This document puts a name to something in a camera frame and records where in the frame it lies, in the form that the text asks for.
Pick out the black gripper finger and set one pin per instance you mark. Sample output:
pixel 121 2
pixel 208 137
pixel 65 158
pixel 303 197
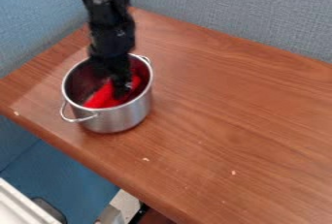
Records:
pixel 120 68
pixel 100 67

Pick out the red block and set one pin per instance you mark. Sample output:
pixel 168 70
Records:
pixel 102 99

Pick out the stainless steel pot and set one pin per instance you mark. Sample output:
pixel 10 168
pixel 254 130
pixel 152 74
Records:
pixel 81 83

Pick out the table leg frame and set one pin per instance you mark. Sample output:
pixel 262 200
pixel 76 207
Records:
pixel 126 210

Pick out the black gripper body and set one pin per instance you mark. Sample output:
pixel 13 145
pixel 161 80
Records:
pixel 113 40

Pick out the dark chair part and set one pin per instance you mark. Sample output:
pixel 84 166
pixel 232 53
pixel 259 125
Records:
pixel 54 211

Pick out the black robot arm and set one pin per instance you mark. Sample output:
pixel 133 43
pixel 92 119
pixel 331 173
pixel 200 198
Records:
pixel 108 9

